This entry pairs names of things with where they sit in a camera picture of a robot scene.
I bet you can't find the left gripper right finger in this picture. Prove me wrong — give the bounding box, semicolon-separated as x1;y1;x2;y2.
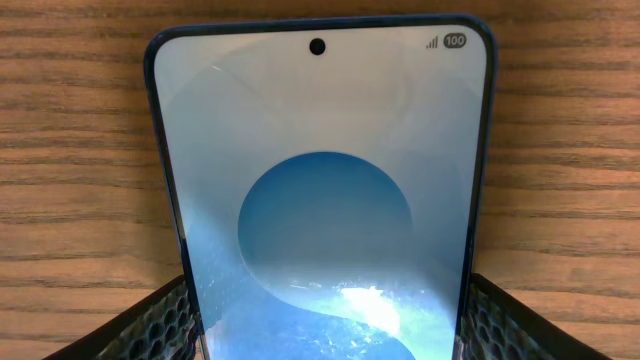
457;273;609;360

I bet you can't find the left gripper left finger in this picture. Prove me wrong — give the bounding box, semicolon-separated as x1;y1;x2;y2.
45;275;199;360

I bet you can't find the blue Samsung smartphone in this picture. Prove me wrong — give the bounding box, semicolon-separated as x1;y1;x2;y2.
144;14;497;360

